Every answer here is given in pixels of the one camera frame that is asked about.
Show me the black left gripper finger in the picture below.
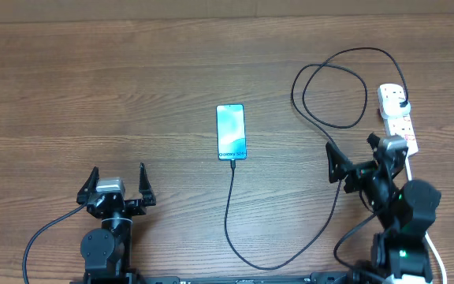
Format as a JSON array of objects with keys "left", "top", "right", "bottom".
[
  {"left": 139, "top": 163, "right": 154, "bottom": 197},
  {"left": 77, "top": 166, "right": 99, "bottom": 196}
]

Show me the black USB charging cable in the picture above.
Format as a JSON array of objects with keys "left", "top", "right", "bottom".
[{"left": 223, "top": 47, "right": 411, "bottom": 272}]

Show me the blue Samsung Galaxy smartphone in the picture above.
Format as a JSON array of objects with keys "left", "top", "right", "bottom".
[{"left": 216, "top": 104, "right": 247, "bottom": 160}]

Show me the white power extension strip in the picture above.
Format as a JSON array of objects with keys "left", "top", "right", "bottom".
[{"left": 378, "top": 84, "right": 419, "bottom": 156}]

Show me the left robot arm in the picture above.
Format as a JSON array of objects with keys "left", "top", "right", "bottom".
[{"left": 76, "top": 163, "right": 156, "bottom": 283}]

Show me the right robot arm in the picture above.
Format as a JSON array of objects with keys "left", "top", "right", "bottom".
[{"left": 326, "top": 134, "right": 441, "bottom": 283}]

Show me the white USB charger plug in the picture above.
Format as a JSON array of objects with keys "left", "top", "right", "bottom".
[{"left": 380, "top": 99, "right": 411, "bottom": 119}]

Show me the white extension strip cord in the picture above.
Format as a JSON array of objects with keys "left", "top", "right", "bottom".
[{"left": 404, "top": 155, "right": 448, "bottom": 284}]

